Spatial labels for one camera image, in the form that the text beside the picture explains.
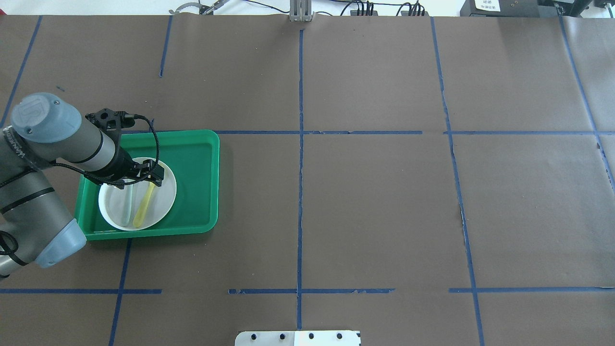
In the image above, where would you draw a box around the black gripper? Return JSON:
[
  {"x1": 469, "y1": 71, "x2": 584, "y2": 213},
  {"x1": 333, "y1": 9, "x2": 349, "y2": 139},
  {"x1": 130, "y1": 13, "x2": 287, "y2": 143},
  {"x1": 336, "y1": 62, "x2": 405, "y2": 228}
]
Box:
[{"x1": 108, "y1": 148, "x2": 165, "y2": 187}]

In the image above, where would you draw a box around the yellow plastic spoon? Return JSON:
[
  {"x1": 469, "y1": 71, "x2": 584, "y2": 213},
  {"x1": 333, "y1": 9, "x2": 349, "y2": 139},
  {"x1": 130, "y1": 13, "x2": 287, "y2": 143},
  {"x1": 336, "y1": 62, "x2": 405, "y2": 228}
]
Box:
[{"x1": 132, "y1": 182, "x2": 157, "y2": 228}]

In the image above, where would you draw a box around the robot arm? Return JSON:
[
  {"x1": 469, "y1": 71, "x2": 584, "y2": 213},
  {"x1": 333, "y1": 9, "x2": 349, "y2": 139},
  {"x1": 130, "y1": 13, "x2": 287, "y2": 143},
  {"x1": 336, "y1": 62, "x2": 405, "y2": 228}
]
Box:
[{"x1": 0, "y1": 92, "x2": 165, "y2": 280}]

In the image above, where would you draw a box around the white round plate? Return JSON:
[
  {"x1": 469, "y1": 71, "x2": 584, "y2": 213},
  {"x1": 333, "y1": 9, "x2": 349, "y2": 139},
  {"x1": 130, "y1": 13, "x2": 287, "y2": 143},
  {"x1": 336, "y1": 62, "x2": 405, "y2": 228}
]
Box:
[{"x1": 98, "y1": 161, "x2": 177, "y2": 231}]

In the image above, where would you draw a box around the pale green plastic fork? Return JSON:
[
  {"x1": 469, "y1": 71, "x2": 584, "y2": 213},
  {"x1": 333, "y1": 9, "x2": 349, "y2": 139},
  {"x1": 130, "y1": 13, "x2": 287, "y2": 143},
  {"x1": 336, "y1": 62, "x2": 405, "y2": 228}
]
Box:
[{"x1": 119, "y1": 185, "x2": 133, "y2": 226}]

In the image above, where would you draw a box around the green plastic tray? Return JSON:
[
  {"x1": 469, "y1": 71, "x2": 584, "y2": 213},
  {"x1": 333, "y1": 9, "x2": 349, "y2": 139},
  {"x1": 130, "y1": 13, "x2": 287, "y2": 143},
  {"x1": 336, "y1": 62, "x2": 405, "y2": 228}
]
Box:
[{"x1": 75, "y1": 129, "x2": 220, "y2": 240}]

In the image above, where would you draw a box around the black box with label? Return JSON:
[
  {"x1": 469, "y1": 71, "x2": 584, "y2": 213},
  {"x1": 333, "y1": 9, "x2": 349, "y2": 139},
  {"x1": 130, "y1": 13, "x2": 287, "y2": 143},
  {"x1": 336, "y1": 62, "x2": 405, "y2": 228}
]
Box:
[{"x1": 459, "y1": 0, "x2": 558, "y2": 18}]

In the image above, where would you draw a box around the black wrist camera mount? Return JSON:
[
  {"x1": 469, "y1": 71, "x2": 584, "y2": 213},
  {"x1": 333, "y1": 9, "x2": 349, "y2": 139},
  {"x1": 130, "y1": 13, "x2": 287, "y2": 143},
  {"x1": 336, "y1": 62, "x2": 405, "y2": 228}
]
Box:
[{"x1": 85, "y1": 108, "x2": 135, "y2": 146}]

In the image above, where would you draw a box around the grey aluminium profile post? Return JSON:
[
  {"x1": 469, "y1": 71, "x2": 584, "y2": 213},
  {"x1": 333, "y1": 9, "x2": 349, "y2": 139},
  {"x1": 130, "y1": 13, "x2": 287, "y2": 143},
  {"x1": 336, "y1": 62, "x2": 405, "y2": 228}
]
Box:
[{"x1": 288, "y1": 0, "x2": 314, "y2": 22}]

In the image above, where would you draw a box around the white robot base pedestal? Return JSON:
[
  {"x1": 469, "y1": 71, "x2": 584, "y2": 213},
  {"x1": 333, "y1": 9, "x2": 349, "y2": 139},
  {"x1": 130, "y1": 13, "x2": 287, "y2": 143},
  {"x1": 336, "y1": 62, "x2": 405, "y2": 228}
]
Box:
[{"x1": 234, "y1": 330, "x2": 362, "y2": 346}]

